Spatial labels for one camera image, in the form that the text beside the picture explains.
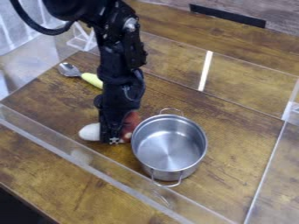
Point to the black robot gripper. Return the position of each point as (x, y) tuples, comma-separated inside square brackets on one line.
[(117, 100)]

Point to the silver metal pot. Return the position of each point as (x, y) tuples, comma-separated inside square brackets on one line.
[(169, 145)]

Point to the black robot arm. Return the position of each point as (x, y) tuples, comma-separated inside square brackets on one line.
[(115, 24)]

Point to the clear acrylic front barrier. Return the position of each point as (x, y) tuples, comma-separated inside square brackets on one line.
[(183, 209)]

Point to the clear acrylic barrier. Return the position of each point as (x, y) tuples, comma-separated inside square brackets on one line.
[(275, 204), (183, 209)]

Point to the black strip on table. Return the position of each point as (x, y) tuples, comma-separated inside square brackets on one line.
[(245, 20)]

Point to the clear acrylic right barrier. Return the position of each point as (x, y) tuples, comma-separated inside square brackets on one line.
[(275, 204)]

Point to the spoon with yellow handle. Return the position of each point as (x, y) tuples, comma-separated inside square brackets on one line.
[(68, 70)]

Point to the clear acrylic triangle bracket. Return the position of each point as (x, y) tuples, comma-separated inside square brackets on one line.
[(83, 40)]

